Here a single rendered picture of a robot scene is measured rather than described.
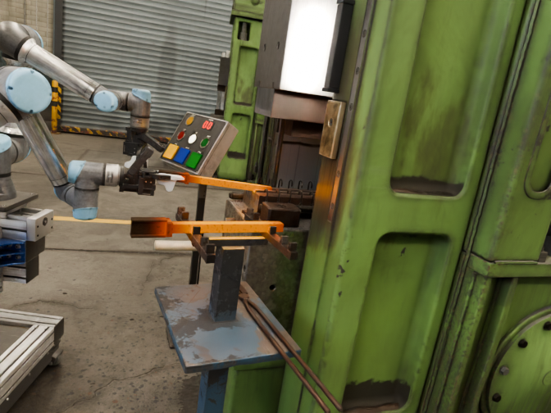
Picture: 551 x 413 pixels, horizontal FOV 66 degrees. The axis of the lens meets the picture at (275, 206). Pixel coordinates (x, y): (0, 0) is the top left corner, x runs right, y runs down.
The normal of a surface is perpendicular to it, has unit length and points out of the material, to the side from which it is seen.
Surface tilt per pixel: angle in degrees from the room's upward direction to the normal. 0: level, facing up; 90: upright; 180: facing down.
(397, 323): 90
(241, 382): 90
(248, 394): 90
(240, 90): 89
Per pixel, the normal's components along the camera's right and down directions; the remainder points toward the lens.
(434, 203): 0.33, 0.27
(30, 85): 0.80, 0.18
